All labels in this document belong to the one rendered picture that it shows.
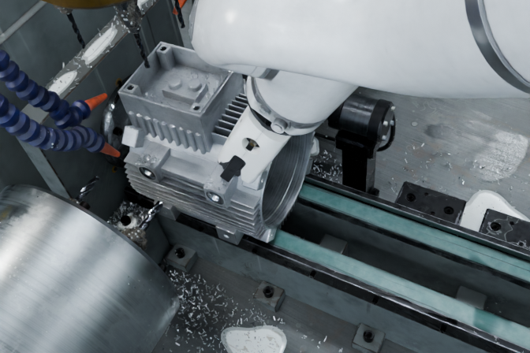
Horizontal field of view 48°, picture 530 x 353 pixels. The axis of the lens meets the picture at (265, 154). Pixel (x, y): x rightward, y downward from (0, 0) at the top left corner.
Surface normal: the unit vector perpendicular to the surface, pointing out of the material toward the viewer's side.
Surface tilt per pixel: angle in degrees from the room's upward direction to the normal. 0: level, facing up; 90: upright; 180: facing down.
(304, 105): 100
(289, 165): 40
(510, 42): 97
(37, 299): 28
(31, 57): 90
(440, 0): 76
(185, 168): 0
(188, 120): 90
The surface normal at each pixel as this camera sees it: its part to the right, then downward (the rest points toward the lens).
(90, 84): 0.88, 0.30
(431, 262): -0.47, 0.72
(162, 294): 0.83, 0.15
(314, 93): -0.15, 0.88
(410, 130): -0.11, -0.62
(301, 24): -0.45, 0.05
